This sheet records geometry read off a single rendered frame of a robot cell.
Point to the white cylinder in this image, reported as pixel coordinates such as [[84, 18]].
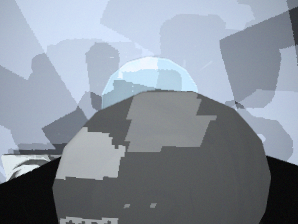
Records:
[[163, 157]]

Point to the white balance beam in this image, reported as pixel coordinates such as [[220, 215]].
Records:
[[16, 165]]

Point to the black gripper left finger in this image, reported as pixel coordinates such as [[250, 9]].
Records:
[[28, 199]]

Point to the white round dish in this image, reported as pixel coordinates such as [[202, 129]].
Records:
[[142, 74]]

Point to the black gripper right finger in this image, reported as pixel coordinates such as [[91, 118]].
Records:
[[282, 204]]

